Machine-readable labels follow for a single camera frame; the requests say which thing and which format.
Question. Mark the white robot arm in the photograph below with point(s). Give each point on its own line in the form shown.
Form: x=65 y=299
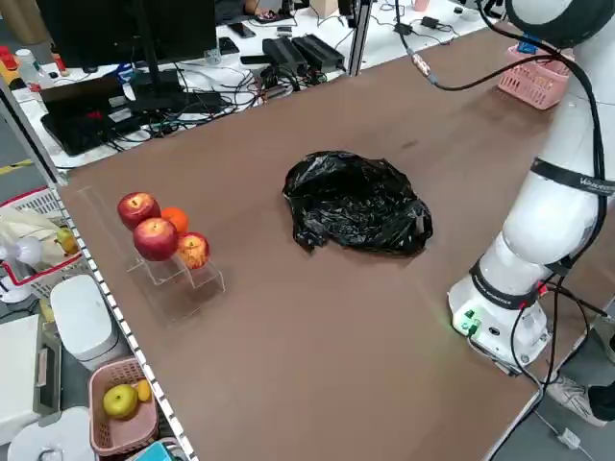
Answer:
x=543 y=225

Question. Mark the black plastic bag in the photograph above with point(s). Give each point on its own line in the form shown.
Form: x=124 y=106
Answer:
x=355 y=206

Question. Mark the pink plastic basket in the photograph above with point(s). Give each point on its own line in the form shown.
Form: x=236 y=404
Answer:
x=528 y=84

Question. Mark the white basket with red rim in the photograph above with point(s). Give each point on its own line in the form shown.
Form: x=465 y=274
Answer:
x=43 y=201

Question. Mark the dusty pink fruit basket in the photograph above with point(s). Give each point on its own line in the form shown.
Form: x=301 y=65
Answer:
x=120 y=432

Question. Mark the clear acrylic fruit stand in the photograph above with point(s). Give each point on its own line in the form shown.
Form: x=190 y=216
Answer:
x=206 y=283

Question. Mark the red yellow-streaked apple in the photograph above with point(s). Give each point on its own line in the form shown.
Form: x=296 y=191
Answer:
x=194 y=249

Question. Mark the orange fruit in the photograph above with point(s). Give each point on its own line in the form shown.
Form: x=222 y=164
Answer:
x=177 y=220

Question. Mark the dark red apple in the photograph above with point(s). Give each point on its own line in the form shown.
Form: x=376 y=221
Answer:
x=137 y=209
x=154 y=239

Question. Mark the black power brick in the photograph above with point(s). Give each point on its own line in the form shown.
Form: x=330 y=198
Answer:
x=283 y=53
x=319 y=50

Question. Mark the black smartphone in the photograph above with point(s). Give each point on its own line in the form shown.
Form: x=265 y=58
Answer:
x=242 y=30

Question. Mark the black power adaptor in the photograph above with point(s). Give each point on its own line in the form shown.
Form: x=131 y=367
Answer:
x=403 y=28

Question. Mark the small yellow fruit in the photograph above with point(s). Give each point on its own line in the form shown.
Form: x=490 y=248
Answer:
x=144 y=390

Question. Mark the white lidded bin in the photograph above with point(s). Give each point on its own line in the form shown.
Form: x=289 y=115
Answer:
x=81 y=317

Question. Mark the yellow-green fruit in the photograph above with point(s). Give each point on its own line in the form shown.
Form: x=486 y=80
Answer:
x=119 y=402

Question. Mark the black laptop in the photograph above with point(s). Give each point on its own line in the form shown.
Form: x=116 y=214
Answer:
x=77 y=120

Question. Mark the teal box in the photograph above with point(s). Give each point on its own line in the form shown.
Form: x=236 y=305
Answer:
x=156 y=453

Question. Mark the black computer monitor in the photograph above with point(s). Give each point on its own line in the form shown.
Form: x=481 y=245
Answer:
x=120 y=29

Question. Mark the person's white shoe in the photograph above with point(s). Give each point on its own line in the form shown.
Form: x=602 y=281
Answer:
x=574 y=398

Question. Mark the white box appliance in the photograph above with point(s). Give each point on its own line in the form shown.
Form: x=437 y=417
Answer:
x=19 y=365

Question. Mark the white plastic bottle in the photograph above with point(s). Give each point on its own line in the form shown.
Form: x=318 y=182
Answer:
x=26 y=60

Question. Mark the white round lid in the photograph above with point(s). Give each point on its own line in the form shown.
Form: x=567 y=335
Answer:
x=48 y=437

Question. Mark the red emergency stop button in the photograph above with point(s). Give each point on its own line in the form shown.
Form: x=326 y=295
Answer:
x=7 y=57

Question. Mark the aluminium frame post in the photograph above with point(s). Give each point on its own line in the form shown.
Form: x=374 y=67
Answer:
x=360 y=33

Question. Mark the perforated metal shelf rail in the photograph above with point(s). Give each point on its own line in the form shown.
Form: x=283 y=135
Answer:
x=120 y=326

